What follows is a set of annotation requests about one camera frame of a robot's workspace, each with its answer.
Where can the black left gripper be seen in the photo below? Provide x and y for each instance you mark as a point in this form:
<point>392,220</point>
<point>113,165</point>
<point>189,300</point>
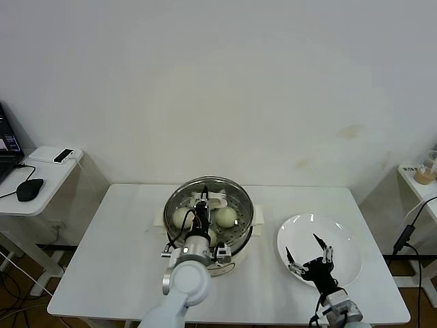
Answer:
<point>202,222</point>

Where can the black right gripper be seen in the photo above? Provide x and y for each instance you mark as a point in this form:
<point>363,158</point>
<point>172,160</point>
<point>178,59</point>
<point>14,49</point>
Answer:
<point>321,273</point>

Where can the white steamed baozi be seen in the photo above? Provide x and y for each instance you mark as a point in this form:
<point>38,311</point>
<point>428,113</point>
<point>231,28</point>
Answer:
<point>179,218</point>
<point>213,238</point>
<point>225,217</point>

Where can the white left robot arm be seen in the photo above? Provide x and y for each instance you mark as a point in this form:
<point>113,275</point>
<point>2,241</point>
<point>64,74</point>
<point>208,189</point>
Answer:
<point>187,283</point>

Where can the perforated steel steamer basket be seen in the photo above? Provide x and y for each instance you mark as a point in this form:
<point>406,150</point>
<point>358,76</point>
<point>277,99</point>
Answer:
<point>244,232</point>

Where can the round white plate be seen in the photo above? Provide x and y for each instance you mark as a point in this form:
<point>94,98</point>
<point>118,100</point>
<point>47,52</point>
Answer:
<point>341,246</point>

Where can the cream electric cooker pot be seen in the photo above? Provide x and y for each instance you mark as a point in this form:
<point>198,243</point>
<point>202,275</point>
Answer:
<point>261,218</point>

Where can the white side table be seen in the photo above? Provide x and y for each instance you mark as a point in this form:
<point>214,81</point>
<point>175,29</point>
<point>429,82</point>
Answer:
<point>421,191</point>
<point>51,177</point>

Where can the small white labelled box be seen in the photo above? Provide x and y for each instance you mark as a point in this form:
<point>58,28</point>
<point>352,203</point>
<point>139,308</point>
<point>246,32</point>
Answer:
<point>409,169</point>

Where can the small black white device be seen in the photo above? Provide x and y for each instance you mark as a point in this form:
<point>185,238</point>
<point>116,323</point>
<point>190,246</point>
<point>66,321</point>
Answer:
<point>64,156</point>

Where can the clear plastic container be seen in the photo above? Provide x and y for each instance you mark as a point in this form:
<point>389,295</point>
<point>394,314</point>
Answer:
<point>432,159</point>

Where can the flat white box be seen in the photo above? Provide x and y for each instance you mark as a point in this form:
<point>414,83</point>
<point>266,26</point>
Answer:
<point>41,155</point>

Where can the black computer mouse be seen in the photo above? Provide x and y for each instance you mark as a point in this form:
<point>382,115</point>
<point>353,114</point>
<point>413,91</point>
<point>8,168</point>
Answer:
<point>30,189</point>

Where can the black laptop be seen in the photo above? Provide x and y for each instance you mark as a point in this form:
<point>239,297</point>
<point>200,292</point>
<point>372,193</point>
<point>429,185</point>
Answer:
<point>8,143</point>

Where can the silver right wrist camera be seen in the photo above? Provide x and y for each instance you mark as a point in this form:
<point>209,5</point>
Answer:
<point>341,302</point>

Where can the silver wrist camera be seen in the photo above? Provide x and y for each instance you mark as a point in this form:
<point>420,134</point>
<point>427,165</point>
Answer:
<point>341,302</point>
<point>223,253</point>

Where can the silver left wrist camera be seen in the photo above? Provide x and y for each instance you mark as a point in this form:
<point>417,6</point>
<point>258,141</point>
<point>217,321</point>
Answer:
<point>223,253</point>

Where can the white wall socket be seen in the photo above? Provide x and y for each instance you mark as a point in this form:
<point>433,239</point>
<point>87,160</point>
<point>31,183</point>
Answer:
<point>58,226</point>

